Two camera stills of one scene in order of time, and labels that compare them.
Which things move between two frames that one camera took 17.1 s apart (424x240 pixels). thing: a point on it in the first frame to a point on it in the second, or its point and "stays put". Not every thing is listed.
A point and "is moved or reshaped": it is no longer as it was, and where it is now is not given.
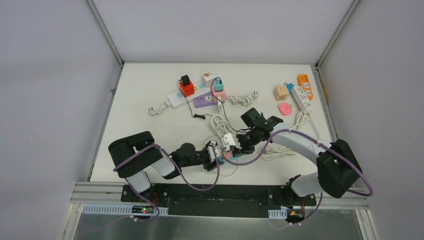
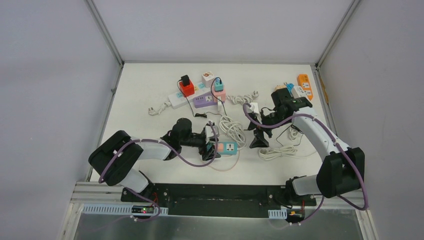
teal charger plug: x=219 y=87 stays put
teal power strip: x=221 y=160 is moved or reshaped
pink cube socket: x=222 y=94 stays put
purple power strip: x=204 y=100 stays put
